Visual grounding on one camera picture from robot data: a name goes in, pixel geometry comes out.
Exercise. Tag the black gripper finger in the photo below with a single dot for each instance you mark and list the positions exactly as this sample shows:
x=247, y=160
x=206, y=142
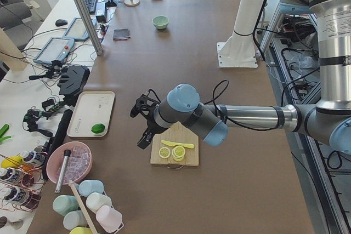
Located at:
x=144, y=142
x=149, y=137

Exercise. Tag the light green bowl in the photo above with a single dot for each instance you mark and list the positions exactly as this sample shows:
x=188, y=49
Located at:
x=160, y=22

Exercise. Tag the pink bowl with ice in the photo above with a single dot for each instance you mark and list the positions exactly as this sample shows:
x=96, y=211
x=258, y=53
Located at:
x=79, y=163

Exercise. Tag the lemon slice single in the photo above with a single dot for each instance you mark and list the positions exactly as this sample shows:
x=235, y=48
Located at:
x=164, y=152

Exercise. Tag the bamboo cutting board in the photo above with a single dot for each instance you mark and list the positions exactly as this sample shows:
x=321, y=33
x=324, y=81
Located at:
x=176, y=133

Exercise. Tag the lemon slice stack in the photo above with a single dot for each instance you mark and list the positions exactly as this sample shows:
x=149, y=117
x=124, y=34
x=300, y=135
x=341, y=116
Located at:
x=178, y=153

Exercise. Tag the yellow plastic knife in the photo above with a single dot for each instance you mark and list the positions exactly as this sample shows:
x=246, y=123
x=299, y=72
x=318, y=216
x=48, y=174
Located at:
x=174, y=144

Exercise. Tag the green lime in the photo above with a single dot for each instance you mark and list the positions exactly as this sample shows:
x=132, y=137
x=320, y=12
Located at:
x=98, y=128

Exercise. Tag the beige rabbit tray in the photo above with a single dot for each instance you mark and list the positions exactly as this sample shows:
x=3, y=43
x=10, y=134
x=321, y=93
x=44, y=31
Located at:
x=91, y=108

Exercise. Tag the light blue cup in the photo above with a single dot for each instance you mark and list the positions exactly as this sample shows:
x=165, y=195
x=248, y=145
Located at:
x=88, y=187

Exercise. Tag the metal cylinder muddler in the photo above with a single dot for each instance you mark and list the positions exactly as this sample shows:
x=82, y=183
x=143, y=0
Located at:
x=61, y=176

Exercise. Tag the white cup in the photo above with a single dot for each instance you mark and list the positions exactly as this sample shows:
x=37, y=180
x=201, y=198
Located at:
x=96, y=200

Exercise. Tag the black bar tool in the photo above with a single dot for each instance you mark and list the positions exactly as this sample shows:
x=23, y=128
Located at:
x=57, y=140

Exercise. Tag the wooden stick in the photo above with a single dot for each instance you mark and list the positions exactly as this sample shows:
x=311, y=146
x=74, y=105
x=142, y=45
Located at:
x=82, y=207

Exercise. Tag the pink cup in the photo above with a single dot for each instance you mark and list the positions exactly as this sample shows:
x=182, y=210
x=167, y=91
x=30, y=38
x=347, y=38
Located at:
x=109, y=218

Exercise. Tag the grey folded cloth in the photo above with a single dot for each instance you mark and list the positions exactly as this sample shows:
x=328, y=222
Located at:
x=121, y=34

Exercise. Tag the mint green cup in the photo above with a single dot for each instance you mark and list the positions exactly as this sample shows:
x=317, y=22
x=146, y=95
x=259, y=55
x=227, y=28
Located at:
x=64, y=204

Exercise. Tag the pale teal cup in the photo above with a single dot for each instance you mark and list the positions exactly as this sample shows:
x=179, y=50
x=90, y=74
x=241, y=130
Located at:
x=74, y=219

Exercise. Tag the yellow cup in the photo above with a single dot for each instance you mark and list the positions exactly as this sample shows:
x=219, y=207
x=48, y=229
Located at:
x=81, y=230

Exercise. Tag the far teach pendant tablet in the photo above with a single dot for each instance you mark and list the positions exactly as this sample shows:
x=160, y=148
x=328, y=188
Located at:
x=76, y=30

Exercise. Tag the teach pendant tablet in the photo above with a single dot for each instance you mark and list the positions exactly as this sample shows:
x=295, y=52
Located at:
x=57, y=48
x=76, y=30

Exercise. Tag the near teach pendant tablet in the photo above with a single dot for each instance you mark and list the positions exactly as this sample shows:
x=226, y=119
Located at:
x=57, y=48

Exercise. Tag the black computer mouse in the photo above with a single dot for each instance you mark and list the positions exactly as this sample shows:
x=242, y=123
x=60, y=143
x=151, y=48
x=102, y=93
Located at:
x=61, y=22

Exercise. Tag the grey office chair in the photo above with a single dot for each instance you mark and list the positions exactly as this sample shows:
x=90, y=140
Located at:
x=16, y=22

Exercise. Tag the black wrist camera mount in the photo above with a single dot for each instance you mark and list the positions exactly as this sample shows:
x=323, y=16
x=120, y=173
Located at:
x=145, y=104

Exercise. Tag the black bracket plate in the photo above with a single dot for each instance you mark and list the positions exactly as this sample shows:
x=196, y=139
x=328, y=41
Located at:
x=72, y=81

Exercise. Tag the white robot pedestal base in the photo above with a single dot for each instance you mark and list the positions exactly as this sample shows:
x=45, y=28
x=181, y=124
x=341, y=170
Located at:
x=239, y=49

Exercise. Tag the copper wire bottle rack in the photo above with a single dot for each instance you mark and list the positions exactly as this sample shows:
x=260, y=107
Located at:
x=21, y=185

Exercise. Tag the aluminium frame post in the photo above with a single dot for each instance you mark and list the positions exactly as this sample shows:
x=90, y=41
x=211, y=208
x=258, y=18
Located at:
x=85, y=16

